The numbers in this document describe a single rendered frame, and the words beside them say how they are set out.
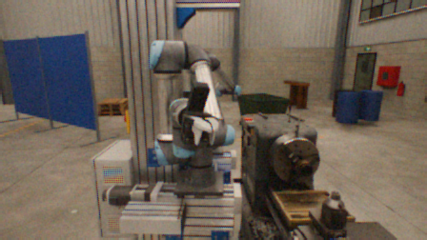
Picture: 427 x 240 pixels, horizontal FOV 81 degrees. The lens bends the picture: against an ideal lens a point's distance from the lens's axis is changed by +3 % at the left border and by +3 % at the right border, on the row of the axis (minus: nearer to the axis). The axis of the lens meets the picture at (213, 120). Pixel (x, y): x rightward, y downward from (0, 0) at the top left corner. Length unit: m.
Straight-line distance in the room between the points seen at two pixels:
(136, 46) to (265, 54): 10.82
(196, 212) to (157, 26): 0.91
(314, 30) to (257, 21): 2.66
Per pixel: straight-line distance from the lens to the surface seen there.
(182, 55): 1.03
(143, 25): 1.29
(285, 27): 12.39
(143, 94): 1.31
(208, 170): 1.16
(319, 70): 12.99
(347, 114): 8.09
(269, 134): 1.80
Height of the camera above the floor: 1.72
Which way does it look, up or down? 13 degrees down
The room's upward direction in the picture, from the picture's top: straight up
